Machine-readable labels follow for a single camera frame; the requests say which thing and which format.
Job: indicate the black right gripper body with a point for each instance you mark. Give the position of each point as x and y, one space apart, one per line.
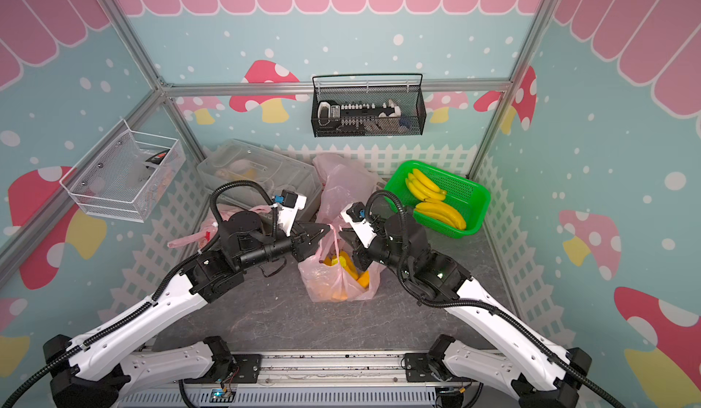
381 252

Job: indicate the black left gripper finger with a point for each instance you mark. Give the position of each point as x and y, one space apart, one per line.
313 231
305 248

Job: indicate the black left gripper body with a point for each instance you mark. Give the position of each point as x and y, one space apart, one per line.
268 253

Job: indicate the orange banana bunch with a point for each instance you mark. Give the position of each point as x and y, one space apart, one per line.
347 281

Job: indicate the pink plastic bag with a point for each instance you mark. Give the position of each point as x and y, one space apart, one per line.
345 182
330 275
207 230

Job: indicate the pink plastic bag front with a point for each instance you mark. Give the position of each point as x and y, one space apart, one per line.
207 230

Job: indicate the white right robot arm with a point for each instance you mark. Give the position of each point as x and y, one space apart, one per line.
525 365

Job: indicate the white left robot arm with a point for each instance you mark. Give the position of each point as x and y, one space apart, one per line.
101 367

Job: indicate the yellow banana bunch in basket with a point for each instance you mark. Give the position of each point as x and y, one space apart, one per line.
432 200

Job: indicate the pink plastic bag back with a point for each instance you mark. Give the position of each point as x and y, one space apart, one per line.
345 182

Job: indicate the green plastic basket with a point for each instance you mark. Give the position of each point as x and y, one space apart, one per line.
445 202

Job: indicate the clear lidded storage box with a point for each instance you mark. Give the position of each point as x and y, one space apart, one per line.
235 160

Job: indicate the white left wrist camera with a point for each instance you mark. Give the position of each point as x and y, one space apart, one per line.
287 205

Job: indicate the black wire mesh basket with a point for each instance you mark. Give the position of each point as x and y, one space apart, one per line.
361 105

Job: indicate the metal base rail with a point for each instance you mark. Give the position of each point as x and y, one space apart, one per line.
341 379

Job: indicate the white wire mesh basket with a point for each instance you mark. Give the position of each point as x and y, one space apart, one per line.
125 175

